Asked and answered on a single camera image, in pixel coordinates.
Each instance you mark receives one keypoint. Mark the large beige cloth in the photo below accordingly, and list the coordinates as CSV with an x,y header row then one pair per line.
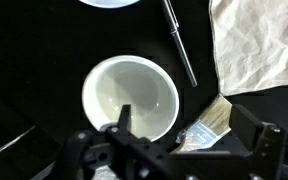
x,y
254,46

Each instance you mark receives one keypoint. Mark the white round plate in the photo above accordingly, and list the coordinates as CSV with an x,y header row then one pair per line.
x,y
109,2

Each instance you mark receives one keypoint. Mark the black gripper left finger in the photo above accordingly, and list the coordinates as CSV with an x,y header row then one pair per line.
x,y
125,118

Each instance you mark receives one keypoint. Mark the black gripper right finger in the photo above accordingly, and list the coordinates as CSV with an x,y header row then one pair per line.
x,y
260,143

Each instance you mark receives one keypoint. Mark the black utensil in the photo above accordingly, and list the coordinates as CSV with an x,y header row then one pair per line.
x,y
180,46

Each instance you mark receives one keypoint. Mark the pale bristle paintbrush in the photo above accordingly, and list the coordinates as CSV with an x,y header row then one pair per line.
x,y
210,121

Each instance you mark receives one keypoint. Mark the white ceramic bowl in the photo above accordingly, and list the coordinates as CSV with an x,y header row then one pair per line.
x,y
130,91

